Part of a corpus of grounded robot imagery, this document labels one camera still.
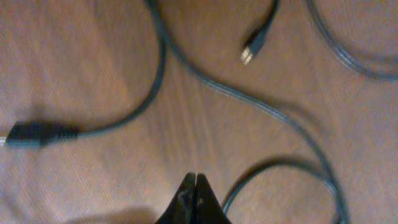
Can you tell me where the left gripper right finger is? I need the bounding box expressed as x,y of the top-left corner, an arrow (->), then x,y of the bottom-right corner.
195,174 -> 231,224

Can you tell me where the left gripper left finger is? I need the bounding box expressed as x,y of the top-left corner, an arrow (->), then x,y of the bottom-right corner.
155,172 -> 196,224

